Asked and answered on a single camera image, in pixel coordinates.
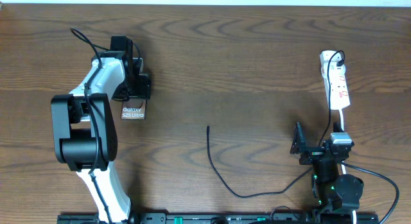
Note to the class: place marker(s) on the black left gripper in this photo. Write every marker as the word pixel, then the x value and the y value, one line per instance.
pixel 143 91

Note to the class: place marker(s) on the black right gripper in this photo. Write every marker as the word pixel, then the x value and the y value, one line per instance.
pixel 298 147

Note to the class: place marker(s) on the Galaxy S25 Ultra smartphone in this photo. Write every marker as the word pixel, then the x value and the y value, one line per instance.
pixel 134 109

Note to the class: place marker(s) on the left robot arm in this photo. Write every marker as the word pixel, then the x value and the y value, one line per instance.
pixel 85 136

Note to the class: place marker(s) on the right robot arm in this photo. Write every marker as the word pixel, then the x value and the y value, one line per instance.
pixel 339 194

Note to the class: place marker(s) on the white power strip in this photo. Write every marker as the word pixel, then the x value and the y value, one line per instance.
pixel 333 72

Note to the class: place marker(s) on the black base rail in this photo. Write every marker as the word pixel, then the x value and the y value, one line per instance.
pixel 279 217

